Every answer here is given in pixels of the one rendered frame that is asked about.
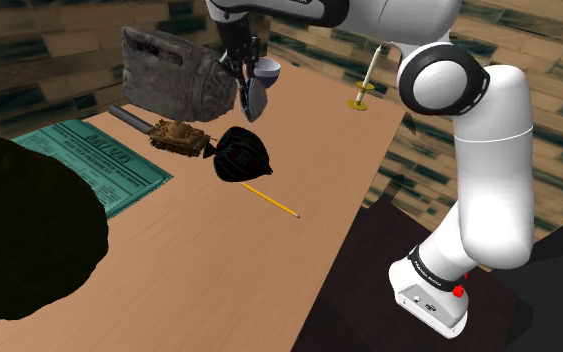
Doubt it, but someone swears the blue and white bowl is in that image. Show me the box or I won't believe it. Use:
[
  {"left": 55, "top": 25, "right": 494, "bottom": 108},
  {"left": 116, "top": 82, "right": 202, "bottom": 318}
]
[{"left": 253, "top": 57, "right": 283, "bottom": 89}]

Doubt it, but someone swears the dark grey pointed object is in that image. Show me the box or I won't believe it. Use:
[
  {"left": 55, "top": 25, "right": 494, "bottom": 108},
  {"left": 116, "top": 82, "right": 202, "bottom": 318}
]
[{"left": 239, "top": 76, "right": 269, "bottom": 124}]

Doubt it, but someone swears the grey stone-textured bag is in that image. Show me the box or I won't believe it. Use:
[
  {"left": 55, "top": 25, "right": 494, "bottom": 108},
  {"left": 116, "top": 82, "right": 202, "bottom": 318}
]
[{"left": 120, "top": 26, "right": 239, "bottom": 124}]

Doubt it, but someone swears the brown toy tank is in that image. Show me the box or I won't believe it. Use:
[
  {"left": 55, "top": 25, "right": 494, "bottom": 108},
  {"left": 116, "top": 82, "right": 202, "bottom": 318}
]
[{"left": 147, "top": 119, "right": 217, "bottom": 159}]

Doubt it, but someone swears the black tied sack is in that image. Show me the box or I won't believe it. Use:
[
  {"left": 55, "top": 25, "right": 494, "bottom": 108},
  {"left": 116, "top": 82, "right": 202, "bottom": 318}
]
[{"left": 202, "top": 125, "right": 274, "bottom": 184}]

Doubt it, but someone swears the grey cylinder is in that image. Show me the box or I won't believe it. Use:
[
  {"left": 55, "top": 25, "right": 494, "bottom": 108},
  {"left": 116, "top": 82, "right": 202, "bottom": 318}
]
[{"left": 108, "top": 104, "right": 154, "bottom": 135}]

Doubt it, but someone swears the white candle on yellow holder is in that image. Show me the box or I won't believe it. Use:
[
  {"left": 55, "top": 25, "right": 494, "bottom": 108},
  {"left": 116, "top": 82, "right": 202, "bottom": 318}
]
[{"left": 346, "top": 44, "right": 384, "bottom": 112}]

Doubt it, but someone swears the yellow pencil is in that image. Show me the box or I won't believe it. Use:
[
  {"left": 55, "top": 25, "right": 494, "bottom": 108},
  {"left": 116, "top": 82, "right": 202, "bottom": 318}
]
[{"left": 240, "top": 182, "right": 302, "bottom": 220}]

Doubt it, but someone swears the teal newspaper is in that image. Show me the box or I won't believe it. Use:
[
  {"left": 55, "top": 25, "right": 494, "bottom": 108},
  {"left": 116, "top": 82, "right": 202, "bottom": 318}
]
[{"left": 11, "top": 118, "right": 174, "bottom": 221}]

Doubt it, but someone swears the dark robot stand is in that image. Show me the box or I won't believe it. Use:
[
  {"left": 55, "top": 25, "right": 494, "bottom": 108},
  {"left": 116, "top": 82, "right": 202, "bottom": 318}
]
[{"left": 290, "top": 193, "right": 536, "bottom": 352}]

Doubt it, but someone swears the large black lumpy object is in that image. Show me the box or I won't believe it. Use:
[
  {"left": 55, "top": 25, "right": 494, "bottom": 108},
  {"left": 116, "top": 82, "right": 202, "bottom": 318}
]
[{"left": 0, "top": 125, "right": 111, "bottom": 323}]

